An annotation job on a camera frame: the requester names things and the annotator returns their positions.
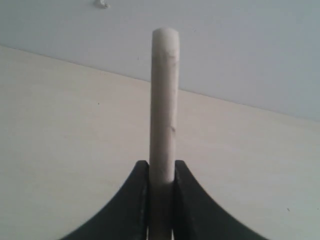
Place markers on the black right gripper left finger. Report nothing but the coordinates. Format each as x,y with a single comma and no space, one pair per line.
125,216

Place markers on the white wooden brush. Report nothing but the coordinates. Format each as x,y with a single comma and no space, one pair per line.
165,68

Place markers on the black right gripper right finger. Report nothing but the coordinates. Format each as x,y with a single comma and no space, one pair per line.
196,216

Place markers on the small white wall fixture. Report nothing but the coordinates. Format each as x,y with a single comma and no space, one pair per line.
103,4

